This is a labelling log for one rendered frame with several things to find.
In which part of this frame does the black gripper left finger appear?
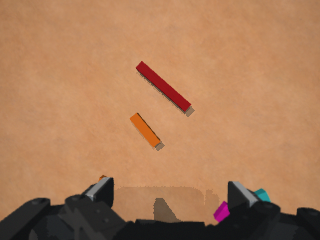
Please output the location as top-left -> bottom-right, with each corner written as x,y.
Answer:
0,177 -> 147,240

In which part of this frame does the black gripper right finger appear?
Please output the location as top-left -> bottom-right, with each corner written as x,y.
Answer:
193,181 -> 320,240

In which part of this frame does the dark red rod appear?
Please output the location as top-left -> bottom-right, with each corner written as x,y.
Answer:
136,61 -> 191,112

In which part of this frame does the turquoise rod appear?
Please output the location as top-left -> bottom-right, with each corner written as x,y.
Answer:
254,189 -> 271,202

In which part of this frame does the magenta rod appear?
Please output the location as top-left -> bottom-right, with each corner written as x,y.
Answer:
213,201 -> 230,222

